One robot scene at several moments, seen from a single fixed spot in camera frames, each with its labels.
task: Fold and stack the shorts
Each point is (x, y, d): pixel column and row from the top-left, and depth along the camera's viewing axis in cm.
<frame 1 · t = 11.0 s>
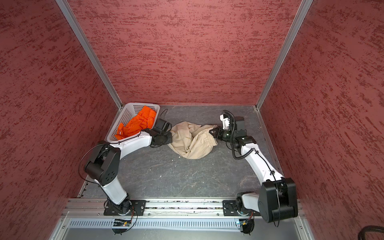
left hand: (169, 141, 94), fingers closed
right hand: (207, 134, 81), fingers closed
white plastic laundry basket: (126, 112, 109), point 8 cm above the table
beige drawstring shorts: (193, 141, 88), point 12 cm above the table
orange shorts: (144, 120, 109), point 4 cm above the table

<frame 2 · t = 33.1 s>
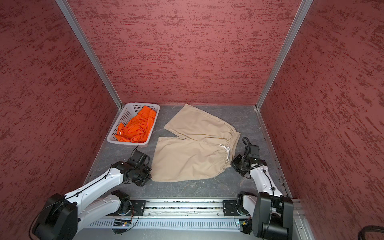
left hand: (152, 178, 84), fingers closed
right hand: (228, 165, 86), fingers closed
beige drawstring shorts: (205, 148, 99), on the table
the other named things where they were.

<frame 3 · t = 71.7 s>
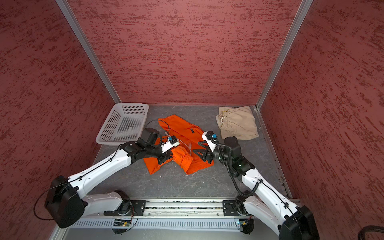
left hand: (173, 156, 78), fingers closed
right hand: (195, 149, 72), fingers open
beige drawstring shorts: (238, 121, 109), point 4 cm above the table
orange shorts: (184, 138, 98), point 4 cm above the table
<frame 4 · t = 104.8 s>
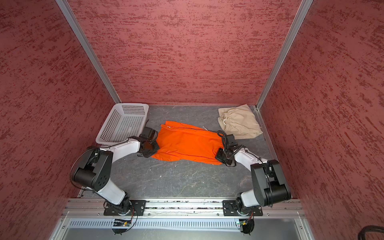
left hand: (157, 152, 94), fingers closed
right hand: (215, 160, 90), fingers closed
orange shorts: (177, 141, 102), on the table
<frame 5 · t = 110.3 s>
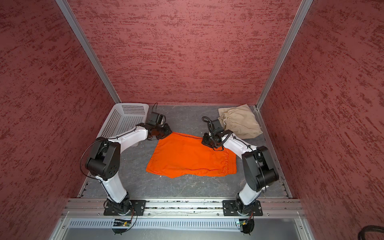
left hand: (171, 134, 95), fingers closed
right hand: (201, 145, 91), fingers open
orange shorts: (176, 154, 96), on the table
